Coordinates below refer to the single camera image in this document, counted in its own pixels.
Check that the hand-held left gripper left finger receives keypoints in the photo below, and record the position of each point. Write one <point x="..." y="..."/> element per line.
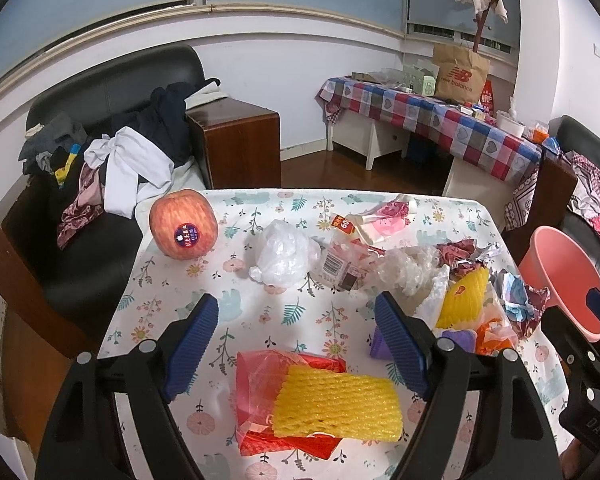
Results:
<point x="192" y="345"/>

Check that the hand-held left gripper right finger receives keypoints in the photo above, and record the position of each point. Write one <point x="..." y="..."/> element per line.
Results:
<point x="402" y="347"/>

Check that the pink plastic bucket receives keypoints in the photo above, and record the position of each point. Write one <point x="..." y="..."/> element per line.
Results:
<point x="560" y="270"/>

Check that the red snack bag clear window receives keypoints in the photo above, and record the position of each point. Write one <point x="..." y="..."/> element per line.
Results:
<point x="255" y="385"/>

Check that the maroon foil wrapper blue print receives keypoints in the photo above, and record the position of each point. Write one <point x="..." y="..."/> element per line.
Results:
<point x="522" y="300"/>

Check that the large yellow foam net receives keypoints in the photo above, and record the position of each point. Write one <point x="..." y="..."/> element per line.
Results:
<point x="340" y="405"/>

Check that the white foam sheet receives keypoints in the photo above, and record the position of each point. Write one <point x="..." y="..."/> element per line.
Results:
<point x="432" y="302"/>

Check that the floral tablecloth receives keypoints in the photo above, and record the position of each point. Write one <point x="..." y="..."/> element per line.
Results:
<point x="260" y="340"/>

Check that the clear crumpled plastic film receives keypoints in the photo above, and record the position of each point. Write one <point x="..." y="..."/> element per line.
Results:
<point x="410" y="270"/>

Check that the small yellow foam net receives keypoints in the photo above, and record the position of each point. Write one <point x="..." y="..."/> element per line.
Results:
<point x="462" y="297"/>

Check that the orange crumpled wrapper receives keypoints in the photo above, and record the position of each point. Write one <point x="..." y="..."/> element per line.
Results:
<point x="495" y="332"/>

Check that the clear wrapper with barcode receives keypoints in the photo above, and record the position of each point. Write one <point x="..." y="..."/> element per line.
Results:
<point x="342" y="265"/>

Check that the maroon silver foil wrapper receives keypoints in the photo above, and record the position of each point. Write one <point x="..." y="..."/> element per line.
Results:
<point x="460" y="252"/>

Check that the pink floral clothes pile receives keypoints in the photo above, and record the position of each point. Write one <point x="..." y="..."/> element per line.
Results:
<point x="597" y="195"/>

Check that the red apple with sticker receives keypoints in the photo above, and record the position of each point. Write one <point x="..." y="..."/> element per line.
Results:
<point x="182" y="222"/>

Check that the wooden cabinet beside checkered table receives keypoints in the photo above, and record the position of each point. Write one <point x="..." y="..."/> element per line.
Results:
<point x="550" y="195"/>

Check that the black leather armchair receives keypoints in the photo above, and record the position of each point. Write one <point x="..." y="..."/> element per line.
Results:
<point x="80" y="280"/>

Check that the white crumpled plastic bag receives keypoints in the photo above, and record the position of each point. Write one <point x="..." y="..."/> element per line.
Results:
<point x="285" y="252"/>

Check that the hanging floral cloth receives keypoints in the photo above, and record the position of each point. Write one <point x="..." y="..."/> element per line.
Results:
<point x="522" y="195"/>

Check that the blue plastic bag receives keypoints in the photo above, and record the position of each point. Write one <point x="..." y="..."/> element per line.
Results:
<point x="551" y="145"/>

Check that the black leather sofa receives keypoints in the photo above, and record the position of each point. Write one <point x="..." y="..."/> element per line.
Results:
<point x="580" y="135"/>

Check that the maroon floral cloth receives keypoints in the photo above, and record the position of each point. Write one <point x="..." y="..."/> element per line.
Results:
<point x="80" y="205"/>

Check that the white garment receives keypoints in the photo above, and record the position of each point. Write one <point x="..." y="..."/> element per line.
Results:
<point x="130" y="170"/>

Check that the wooden cabinet beside armchair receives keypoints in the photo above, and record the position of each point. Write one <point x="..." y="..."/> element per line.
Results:
<point x="240" y="145"/>

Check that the white bowl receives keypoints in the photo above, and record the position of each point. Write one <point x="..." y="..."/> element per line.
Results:
<point x="511" y="124"/>

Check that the white wooden table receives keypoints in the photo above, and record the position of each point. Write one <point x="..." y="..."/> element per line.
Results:
<point x="365" y="137"/>

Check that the dark navy garment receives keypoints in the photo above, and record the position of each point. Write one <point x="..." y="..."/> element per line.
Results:
<point x="165" y="120"/>

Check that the checkered tablecloth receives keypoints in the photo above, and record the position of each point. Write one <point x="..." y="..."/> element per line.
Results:
<point x="430" y="120"/>

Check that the small white box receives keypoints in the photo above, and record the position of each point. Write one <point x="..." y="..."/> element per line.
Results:
<point x="474" y="110"/>

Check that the red snack packet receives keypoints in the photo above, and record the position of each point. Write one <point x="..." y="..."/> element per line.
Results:
<point x="489" y="96"/>

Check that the grey garment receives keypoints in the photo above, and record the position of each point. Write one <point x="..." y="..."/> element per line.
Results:
<point x="50" y="140"/>

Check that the pale green box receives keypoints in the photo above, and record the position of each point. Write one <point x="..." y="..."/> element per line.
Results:
<point x="422" y="80"/>

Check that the clear plastic packaging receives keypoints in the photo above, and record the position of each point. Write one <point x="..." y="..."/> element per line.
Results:
<point x="390" y="76"/>

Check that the brown paper bag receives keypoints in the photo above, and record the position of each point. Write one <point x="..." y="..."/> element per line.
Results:
<point x="460" y="75"/>

